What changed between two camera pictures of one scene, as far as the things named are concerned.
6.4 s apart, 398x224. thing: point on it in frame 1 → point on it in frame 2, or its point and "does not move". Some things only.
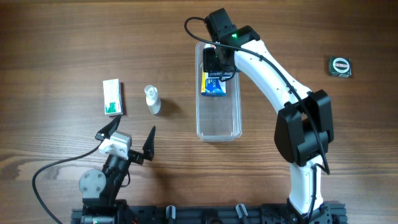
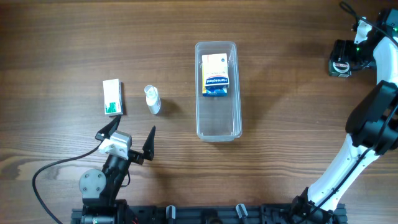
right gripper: (208, 63) → (347, 45)
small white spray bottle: (152, 99) does not move
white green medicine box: (113, 91) does not move
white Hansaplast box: (209, 46) → (214, 70)
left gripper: (133, 154) does not move
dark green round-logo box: (339, 66) does not move
